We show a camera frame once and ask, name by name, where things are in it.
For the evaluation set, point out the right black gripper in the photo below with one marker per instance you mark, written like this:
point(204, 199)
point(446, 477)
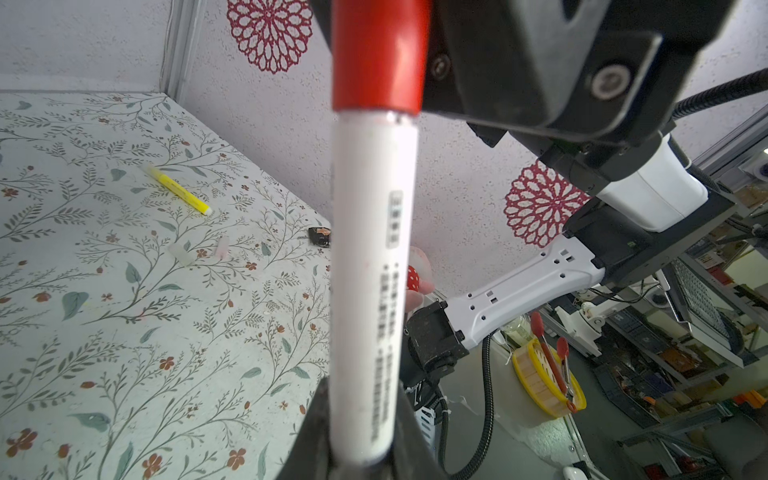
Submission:
point(587, 86)

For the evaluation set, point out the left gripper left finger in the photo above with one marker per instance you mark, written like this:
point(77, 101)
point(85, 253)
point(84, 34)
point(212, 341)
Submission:
point(311, 457)

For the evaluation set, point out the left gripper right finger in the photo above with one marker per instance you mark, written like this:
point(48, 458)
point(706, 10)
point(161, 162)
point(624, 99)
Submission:
point(411, 459)

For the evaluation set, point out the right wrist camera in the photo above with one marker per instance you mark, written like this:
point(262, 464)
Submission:
point(659, 195)

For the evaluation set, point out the pink plush toy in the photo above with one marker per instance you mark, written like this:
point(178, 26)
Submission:
point(420, 282)

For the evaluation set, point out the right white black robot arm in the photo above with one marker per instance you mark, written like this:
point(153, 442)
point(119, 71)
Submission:
point(598, 245)

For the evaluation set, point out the yellow highlighter pen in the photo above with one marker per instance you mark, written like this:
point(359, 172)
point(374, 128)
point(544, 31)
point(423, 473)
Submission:
point(179, 191)

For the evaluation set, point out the red pen cap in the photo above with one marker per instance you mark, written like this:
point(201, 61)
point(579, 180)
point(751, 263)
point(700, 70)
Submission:
point(379, 50)

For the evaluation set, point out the translucent highlighter cap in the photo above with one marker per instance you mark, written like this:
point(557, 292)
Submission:
point(181, 255)

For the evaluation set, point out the small dark brown object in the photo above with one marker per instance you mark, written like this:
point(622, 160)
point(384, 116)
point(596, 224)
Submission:
point(319, 236)

